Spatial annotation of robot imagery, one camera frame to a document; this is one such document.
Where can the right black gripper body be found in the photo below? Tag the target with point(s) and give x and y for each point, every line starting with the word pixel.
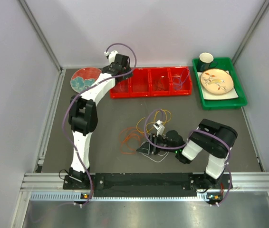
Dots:
pixel 158 139

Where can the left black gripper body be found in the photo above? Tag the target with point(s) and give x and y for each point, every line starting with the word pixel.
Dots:
pixel 126 69

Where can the red four-compartment bin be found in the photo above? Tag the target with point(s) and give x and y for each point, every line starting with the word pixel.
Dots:
pixel 155 82

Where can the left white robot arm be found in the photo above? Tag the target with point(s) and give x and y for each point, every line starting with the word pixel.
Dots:
pixel 83 119

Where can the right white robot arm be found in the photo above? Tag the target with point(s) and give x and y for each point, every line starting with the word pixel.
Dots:
pixel 214 138

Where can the red blue floral plate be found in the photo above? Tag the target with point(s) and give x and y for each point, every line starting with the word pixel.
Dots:
pixel 84 78

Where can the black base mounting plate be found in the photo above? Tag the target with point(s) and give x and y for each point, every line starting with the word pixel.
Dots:
pixel 145 184

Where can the beige bird pattern plate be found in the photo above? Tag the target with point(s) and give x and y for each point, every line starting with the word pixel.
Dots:
pixel 216 81

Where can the white square plate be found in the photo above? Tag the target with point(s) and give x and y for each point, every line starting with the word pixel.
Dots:
pixel 208 96

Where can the white green cup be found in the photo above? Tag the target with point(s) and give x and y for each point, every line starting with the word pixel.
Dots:
pixel 206 61

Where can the green plastic tray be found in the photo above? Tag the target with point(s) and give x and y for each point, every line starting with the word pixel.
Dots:
pixel 226 64

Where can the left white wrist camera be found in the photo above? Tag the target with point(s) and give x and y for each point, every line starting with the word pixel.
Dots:
pixel 110 56

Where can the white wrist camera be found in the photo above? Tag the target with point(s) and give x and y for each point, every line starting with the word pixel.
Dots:
pixel 110 56
pixel 159 126

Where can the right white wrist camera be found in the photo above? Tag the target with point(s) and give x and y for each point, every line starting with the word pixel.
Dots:
pixel 159 126

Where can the aluminium frame left post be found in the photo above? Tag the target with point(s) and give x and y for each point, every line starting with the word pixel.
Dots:
pixel 25 7

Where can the aluminium frame post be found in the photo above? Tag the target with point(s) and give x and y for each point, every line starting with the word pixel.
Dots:
pixel 261 13
pixel 25 7

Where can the grey slotted cable duct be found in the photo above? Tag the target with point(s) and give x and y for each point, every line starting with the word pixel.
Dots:
pixel 81 197

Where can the aluminium frame right post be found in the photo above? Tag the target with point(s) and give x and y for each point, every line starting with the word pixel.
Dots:
pixel 261 13

